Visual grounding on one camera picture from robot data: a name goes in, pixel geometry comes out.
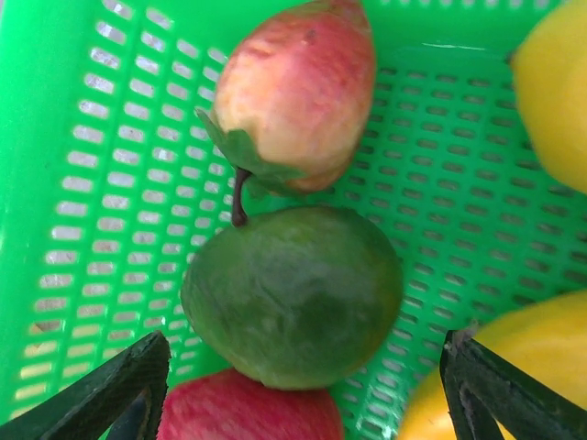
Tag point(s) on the red fake apple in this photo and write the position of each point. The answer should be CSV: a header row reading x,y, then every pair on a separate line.
x,y
247,412

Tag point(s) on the yellow fake lemon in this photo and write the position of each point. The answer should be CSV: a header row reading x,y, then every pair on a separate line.
x,y
559,91

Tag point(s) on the green fake mango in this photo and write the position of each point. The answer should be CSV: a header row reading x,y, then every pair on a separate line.
x,y
293,298

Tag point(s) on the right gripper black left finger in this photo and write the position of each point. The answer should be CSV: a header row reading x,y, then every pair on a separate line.
x,y
151,362

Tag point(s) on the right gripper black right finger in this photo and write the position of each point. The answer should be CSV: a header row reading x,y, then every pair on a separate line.
x,y
463,366

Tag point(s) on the yellow banana toy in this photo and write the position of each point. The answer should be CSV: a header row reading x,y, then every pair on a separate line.
x,y
527,330

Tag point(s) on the green plastic basket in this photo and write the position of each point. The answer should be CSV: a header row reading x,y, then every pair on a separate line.
x,y
69,91

